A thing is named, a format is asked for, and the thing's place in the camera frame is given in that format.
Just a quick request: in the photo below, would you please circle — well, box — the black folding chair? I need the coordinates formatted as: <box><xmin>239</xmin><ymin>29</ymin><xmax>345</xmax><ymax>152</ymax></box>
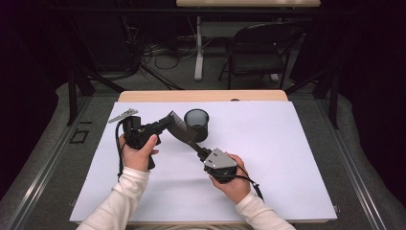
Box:
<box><xmin>218</xmin><ymin>22</ymin><xmax>305</xmax><ymax>91</ymax></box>

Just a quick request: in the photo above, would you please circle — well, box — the white board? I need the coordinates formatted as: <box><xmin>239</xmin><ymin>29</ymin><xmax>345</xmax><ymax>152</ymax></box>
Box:
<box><xmin>69</xmin><ymin>101</ymin><xmax>338</xmax><ymax>223</ymax></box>

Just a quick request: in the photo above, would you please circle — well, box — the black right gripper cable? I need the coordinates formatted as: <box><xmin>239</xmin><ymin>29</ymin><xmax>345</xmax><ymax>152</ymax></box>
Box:
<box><xmin>236</xmin><ymin>165</ymin><xmax>265</xmax><ymax>202</ymax></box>

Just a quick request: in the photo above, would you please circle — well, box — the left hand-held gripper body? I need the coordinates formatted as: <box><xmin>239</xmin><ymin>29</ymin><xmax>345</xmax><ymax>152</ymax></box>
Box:
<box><xmin>108</xmin><ymin>108</ymin><xmax>161</xmax><ymax>150</ymax></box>

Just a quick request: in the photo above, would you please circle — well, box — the light wooden desk top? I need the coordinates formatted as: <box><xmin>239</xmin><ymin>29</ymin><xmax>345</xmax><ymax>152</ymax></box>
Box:
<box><xmin>175</xmin><ymin>0</ymin><xmax>322</xmax><ymax>8</ymax></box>

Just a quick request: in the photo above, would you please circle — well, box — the light wooden table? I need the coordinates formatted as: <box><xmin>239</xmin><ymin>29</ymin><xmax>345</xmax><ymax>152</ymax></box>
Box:
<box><xmin>76</xmin><ymin>89</ymin><xmax>333</xmax><ymax>227</ymax></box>

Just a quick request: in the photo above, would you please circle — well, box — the white desk leg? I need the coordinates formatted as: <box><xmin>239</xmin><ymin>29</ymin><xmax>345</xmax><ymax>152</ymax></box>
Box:
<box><xmin>193</xmin><ymin>15</ymin><xmax>206</xmax><ymax>82</ymax></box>

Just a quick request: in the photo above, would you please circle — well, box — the aluminium floor rail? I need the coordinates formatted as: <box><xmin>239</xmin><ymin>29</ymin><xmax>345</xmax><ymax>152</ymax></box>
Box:
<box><xmin>315</xmin><ymin>99</ymin><xmax>388</xmax><ymax>230</ymax></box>
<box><xmin>4</xmin><ymin>95</ymin><xmax>94</xmax><ymax>230</ymax></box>

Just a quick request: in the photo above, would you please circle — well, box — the bundle of black floor cables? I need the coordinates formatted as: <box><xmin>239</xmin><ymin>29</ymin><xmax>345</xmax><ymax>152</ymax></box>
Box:
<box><xmin>125</xmin><ymin>15</ymin><xmax>199</xmax><ymax>91</ymax></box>

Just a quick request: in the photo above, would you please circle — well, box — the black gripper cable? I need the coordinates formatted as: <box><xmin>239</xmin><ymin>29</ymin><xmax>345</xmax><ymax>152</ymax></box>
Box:
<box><xmin>236</xmin><ymin>165</ymin><xmax>265</xmax><ymax>202</ymax></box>
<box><xmin>115</xmin><ymin>120</ymin><xmax>126</xmax><ymax>182</ymax></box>

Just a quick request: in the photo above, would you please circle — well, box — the person's right hand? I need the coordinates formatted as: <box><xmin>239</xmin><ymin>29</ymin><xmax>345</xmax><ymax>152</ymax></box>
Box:
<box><xmin>209</xmin><ymin>153</ymin><xmax>252</xmax><ymax>204</ymax></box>

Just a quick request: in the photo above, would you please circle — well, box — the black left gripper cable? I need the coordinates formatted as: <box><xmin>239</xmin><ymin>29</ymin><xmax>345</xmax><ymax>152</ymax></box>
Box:
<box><xmin>115</xmin><ymin>120</ymin><xmax>126</xmax><ymax>182</ymax></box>

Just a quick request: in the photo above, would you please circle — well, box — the black horizontal frame bar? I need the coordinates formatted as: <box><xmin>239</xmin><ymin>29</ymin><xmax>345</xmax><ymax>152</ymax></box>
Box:
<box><xmin>47</xmin><ymin>7</ymin><xmax>355</xmax><ymax>15</ymax></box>

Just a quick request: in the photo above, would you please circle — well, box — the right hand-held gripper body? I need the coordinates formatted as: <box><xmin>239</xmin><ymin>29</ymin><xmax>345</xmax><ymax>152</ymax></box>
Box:
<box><xmin>203</xmin><ymin>148</ymin><xmax>238</xmax><ymax>184</ymax></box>

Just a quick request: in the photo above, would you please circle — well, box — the black spatula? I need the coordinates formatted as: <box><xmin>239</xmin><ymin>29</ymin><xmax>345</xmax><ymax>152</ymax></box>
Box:
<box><xmin>168</xmin><ymin>110</ymin><xmax>206</xmax><ymax>155</ymax></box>

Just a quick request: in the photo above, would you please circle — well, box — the dark curtain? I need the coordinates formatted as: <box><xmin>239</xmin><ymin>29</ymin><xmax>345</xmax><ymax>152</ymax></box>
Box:
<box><xmin>0</xmin><ymin>0</ymin><xmax>69</xmax><ymax>200</ymax></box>
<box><xmin>337</xmin><ymin>0</ymin><xmax>406</xmax><ymax>199</ymax></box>

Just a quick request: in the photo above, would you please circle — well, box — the black metal frame post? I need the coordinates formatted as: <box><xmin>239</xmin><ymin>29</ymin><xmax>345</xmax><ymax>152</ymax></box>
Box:
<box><xmin>67</xmin><ymin>65</ymin><xmax>78</xmax><ymax>127</ymax></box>

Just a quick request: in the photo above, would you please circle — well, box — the black mesh pen cup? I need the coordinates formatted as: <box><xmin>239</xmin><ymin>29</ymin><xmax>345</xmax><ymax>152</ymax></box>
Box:
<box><xmin>184</xmin><ymin>108</ymin><xmax>210</xmax><ymax>144</ymax></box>

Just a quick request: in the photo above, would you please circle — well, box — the person's left hand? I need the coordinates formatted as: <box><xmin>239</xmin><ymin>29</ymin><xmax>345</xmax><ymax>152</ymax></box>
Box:
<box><xmin>119</xmin><ymin>133</ymin><xmax>160</xmax><ymax>172</ymax></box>

